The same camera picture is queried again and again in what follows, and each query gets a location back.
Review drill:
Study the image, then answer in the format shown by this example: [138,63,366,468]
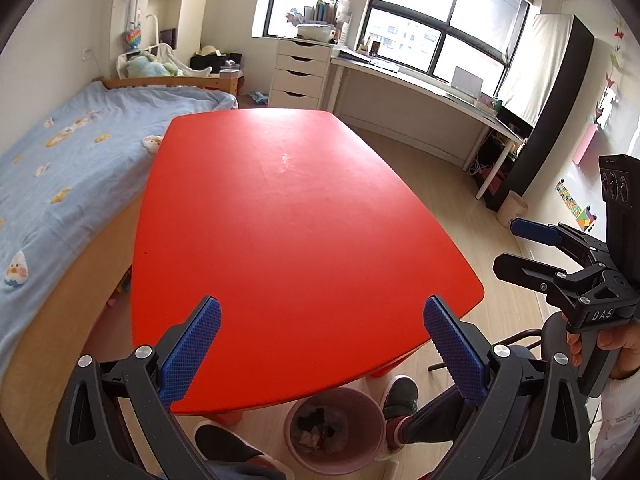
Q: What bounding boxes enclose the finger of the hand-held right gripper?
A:
[510,217,611,264]
[492,253,604,307]

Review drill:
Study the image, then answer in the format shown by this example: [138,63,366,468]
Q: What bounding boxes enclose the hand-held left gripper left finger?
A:
[47,296,223,480]

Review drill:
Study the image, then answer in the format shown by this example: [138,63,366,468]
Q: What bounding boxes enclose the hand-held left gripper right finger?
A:
[422,295,593,480]

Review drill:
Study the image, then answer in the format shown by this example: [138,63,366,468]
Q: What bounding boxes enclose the pink trash bin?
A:
[284,387,387,476]

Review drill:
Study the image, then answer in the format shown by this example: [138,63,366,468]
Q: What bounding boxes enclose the person's right forearm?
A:
[592,360,640,480]

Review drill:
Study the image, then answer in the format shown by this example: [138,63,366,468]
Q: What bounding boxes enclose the person's right hand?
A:
[567,317,640,382]

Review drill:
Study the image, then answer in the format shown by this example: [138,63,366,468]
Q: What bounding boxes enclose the white waste bin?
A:
[496,191,529,227]

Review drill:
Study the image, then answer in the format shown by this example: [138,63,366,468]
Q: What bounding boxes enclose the person's right leg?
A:
[402,390,476,462]

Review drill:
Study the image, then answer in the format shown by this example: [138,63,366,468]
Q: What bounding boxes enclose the person's right shoe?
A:
[380,375,420,454]

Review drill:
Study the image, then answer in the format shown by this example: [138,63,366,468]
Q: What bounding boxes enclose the person's shoe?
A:
[194,422,289,480]
[380,375,420,454]

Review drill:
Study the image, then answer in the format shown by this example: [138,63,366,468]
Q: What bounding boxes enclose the person's left shoe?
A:
[194,422,289,480]

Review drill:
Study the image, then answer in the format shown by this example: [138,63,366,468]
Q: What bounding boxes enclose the tall black cabinet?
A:
[484,14,596,212]

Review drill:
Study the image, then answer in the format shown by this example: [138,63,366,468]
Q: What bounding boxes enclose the white board on desk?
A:
[451,66,485,94]

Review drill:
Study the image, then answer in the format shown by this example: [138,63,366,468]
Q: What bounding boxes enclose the white long desk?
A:
[327,52,524,200]

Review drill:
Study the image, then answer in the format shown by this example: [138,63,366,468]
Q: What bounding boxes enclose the light blue printed blanket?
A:
[0,82,239,377]

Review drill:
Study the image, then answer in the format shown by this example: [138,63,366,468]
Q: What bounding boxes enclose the black framed window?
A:
[252,0,532,81]

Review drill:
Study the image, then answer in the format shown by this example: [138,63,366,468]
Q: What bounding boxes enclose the white drawer unit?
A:
[269,37,334,111]

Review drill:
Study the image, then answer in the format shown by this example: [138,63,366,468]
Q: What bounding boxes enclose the black bag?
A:
[190,52,244,74]

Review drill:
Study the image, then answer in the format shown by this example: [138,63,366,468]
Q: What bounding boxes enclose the blue green plush toy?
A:
[125,52,184,77]

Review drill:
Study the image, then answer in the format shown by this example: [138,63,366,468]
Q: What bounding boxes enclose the white basin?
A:
[296,22,335,44]

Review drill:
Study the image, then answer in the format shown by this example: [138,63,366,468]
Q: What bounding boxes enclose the row of books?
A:
[312,0,354,26]

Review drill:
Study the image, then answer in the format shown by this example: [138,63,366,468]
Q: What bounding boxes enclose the pink wall board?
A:
[572,122,599,166]

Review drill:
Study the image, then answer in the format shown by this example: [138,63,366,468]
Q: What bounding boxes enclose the wooden bed frame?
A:
[0,72,241,442]

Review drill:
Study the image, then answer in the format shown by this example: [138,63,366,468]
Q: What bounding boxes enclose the white cot rail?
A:
[116,42,212,79]

